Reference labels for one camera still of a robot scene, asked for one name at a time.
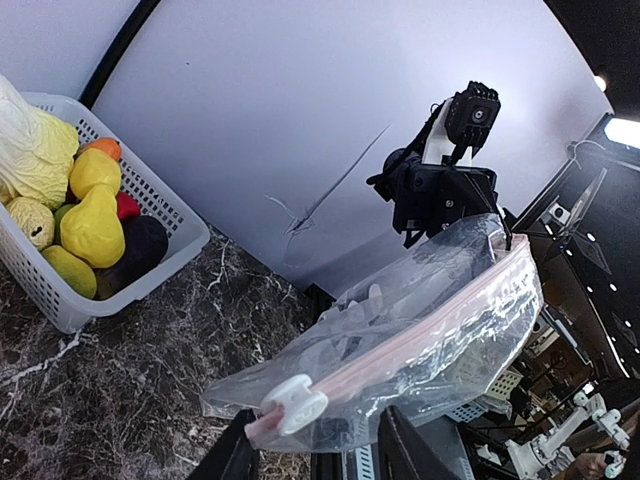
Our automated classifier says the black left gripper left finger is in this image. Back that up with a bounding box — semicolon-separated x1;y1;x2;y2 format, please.
188;409;260;480

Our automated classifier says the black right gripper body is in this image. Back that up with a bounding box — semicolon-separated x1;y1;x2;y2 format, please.
366;149;500;249

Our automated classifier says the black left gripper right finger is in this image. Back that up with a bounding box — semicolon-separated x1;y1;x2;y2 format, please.
377;406;475;480

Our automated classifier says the clear zip top bag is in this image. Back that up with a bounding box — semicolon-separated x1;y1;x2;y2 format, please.
200;214;543;453

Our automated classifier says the yellow napa cabbage toy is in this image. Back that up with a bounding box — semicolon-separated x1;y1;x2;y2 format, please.
1;77;79;210

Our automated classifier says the dark purple toy eggplant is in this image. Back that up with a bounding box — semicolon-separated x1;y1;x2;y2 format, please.
95;215;169;300

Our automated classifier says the green yellow toy mango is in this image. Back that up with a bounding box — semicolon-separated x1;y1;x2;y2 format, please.
41;245;97;299

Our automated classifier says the yellow toy pear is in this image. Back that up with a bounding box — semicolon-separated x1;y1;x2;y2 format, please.
60;184;125;269

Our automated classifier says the red toy pepper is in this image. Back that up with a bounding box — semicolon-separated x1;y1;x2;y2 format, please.
116;191;141;221

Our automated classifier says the white plastic basket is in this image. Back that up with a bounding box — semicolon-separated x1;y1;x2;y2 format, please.
1;78;210;334

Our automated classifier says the cream toy apple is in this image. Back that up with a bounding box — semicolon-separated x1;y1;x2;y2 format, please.
6;197;55;251

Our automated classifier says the orange toy fruit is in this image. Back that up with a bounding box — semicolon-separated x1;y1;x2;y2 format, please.
76;137;122;162

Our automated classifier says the yellow toy lemon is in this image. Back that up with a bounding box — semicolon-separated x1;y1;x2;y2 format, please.
69;148;122;200

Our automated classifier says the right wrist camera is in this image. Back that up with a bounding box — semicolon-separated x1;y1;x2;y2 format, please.
445;81;501;164

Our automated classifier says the black enclosure frame post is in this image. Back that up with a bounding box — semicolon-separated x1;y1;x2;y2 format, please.
79;0;161;110

